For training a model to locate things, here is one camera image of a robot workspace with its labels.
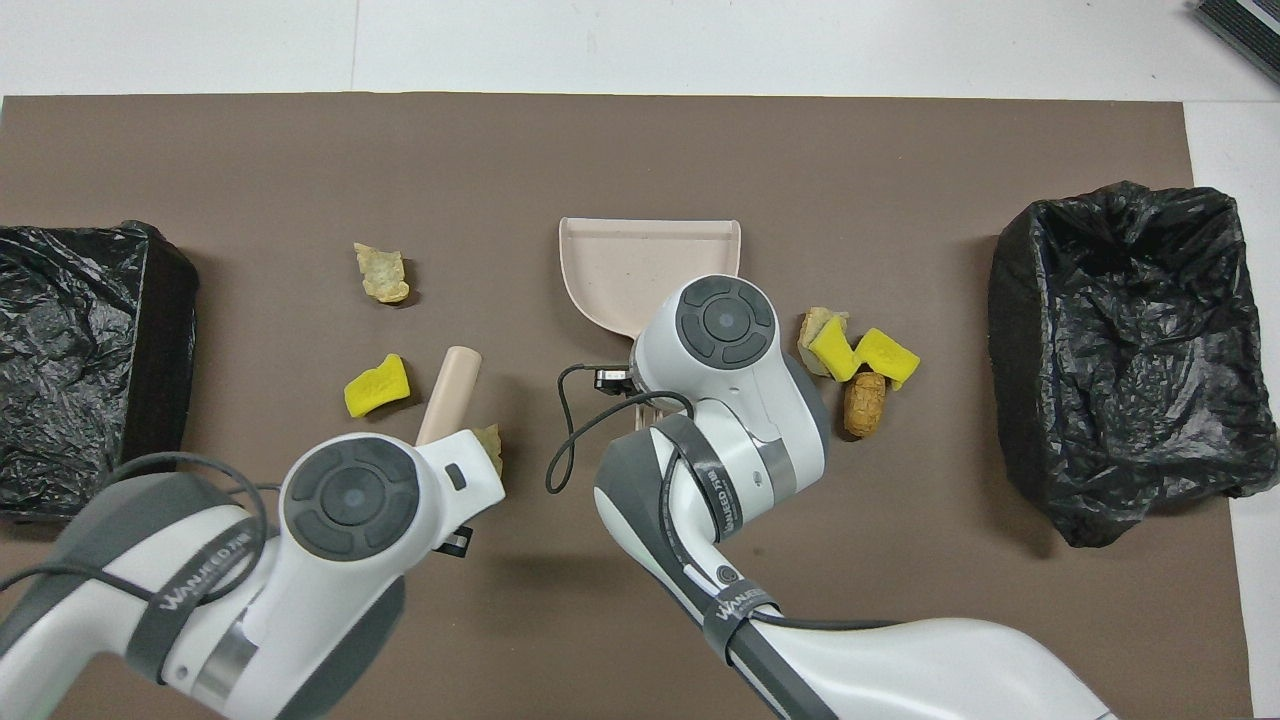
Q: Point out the bin with black liner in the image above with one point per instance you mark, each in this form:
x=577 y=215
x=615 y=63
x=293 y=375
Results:
x=60 y=400
x=1100 y=320

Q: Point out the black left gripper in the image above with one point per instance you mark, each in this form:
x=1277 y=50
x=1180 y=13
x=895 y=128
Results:
x=455 y=541

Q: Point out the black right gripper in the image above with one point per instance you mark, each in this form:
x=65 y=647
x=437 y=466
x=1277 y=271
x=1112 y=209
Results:
x=612 y=379

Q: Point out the beige hand brush black bristles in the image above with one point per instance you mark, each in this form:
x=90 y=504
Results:
x=450 y=390

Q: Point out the dark ribbed object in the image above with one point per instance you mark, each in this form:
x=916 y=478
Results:
x=1245 y=25

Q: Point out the tan foam scrap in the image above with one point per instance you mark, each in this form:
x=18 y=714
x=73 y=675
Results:
x=491 y=440

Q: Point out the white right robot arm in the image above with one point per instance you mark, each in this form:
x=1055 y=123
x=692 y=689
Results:
x=740 y=400

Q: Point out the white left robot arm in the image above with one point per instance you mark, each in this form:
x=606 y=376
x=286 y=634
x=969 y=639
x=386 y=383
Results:
x=300 y=600

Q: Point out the brown cork-like nugget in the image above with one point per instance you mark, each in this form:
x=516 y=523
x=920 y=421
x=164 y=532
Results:
x=864 y=405

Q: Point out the pale grey foam scrap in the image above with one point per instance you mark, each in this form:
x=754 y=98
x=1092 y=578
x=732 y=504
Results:
x=808 y=352

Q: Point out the beige plastic dustpan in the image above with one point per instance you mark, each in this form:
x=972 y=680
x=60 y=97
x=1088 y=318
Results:
x=620 y=270

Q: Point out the yellow sponge piece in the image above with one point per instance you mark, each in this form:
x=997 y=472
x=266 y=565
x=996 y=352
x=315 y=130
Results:
x=377 y=388
x=835 y=350
x=888 y=355

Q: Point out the brown table mat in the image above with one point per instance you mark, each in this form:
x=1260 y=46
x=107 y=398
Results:
x=600 y=150

